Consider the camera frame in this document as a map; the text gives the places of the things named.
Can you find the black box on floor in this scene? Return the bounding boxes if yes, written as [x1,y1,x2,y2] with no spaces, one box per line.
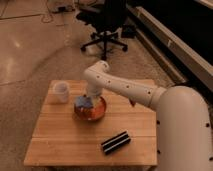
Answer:
[121,25,136,38]

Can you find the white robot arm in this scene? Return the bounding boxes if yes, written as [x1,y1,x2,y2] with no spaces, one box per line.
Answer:
[84,60,213,171]

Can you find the translucent plastic cup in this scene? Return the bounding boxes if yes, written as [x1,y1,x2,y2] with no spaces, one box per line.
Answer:
[53,81,70,103]

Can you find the black office chair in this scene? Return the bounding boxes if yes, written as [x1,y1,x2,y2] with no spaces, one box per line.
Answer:
[76,0,128,60]

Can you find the orange ceramic bowl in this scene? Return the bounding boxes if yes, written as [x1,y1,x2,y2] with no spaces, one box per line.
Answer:
[74,97,107,121]

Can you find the wooden table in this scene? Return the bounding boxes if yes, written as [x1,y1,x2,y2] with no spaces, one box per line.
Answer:
[24,80,157,166]

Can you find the black striped rectangular block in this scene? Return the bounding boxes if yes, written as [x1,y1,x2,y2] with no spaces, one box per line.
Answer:
[101,131,131,155]

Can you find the cables on floor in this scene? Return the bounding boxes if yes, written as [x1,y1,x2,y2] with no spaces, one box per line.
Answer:
[39,0,78,25]

